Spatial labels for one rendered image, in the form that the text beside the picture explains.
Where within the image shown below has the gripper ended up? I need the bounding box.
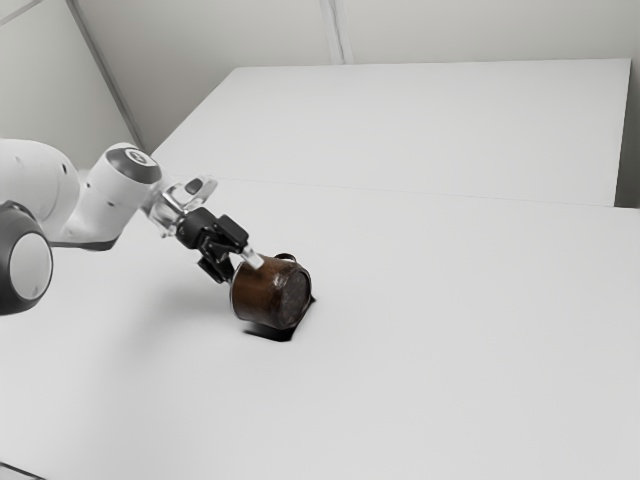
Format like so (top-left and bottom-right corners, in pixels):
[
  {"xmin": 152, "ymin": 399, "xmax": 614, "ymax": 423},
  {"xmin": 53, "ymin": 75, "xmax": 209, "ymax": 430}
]
[{"xmin": 175, "ymin": 207, "xmax": 265, "ymax": 285}]

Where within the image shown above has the brown mug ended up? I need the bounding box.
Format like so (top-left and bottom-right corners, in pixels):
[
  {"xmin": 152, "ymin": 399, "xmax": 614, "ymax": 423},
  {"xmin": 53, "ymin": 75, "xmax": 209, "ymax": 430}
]
[{"xmin": 227, "ymin": 252, "xmax": 313, "ymax": 331}]

